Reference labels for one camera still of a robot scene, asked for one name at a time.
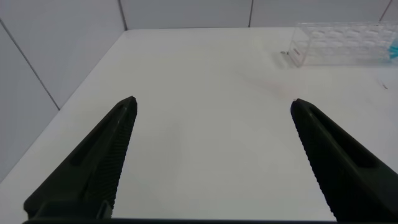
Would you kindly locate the blue pigment test tube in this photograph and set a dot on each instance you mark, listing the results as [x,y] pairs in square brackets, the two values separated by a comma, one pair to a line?
[394,52]

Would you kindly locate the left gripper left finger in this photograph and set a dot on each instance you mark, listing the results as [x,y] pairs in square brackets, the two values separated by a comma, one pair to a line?
[90,168]

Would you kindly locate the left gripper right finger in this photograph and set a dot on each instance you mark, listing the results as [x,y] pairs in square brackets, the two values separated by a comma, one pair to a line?
[345,174]

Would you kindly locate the clear plastic test tube rack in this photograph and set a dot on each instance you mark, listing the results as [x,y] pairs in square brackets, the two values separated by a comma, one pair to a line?
[342,43]

